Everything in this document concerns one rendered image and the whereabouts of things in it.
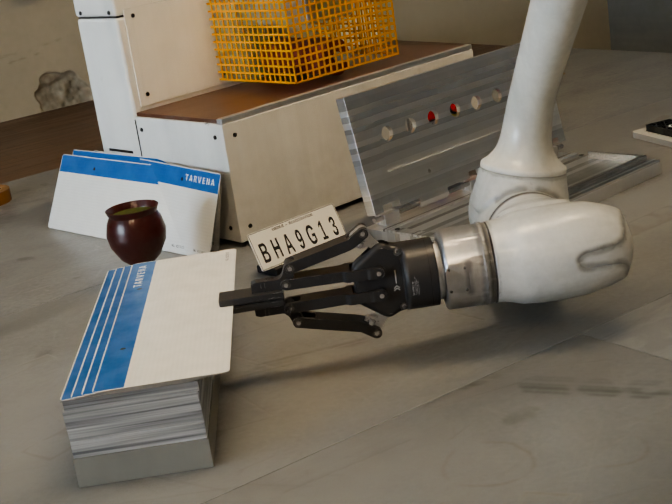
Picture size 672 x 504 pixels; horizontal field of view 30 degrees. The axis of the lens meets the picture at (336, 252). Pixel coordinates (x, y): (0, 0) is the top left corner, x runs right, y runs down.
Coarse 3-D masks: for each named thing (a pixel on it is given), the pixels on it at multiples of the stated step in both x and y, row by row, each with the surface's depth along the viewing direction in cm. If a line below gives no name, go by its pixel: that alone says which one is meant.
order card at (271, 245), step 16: (320, 208) 180; (288, 224) 176; (304, 224) 177; (320, 224) 179; (336, 224) 181; (256, 240) 172; (272, 240) 174; (288, 240) 175; (304, 240) 177; (320, 240) 178; (256, 256) 171; (272, 256) 173; (288, 256) 174
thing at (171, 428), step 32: (96, 320) 137; (192, 384) 117; (64, 416) 117; (96, 416) 118; (128, 416) 118; (160, 416) 118; (192, 416) 118; (96, 448) 119; (128, 448) 119; (160, 448) 119; (192, 448) 119; (96, 480) 119
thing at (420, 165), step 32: (480, 64) 196; (512, 64) 201; (352, 96) 178; (384, 96) 183; (416, 96) 187; (448, 96) 191; (480, 96) 196; (352, 128) 177; (416, 128) 187; (448, 128) 191; (480, 128) 195; (352, 160) 179; (384, 160) 181; (416, 160) 186; (448, 160) 189; (480, 160) 193; (384, 192) 181; (416, 192) 184; (448, 192) 189
